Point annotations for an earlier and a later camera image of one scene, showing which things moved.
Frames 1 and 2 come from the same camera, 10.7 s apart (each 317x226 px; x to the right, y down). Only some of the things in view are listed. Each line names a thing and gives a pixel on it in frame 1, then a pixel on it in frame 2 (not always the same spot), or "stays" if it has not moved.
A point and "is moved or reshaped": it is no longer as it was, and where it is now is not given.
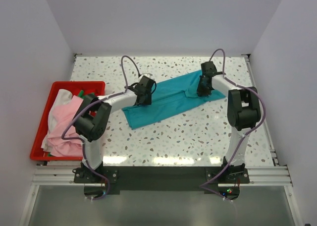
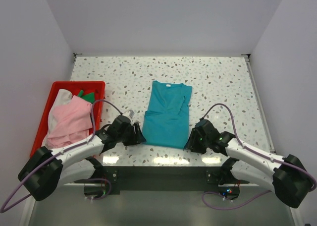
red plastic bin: [37, 153] stays
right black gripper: [200, 91] → [191, 144]
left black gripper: [148, 101] → [136, 137]
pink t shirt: [63, 115] stays
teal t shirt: [168, 98] is moved or reshaped
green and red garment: [81, 93] stays
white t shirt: [62, 96] stays
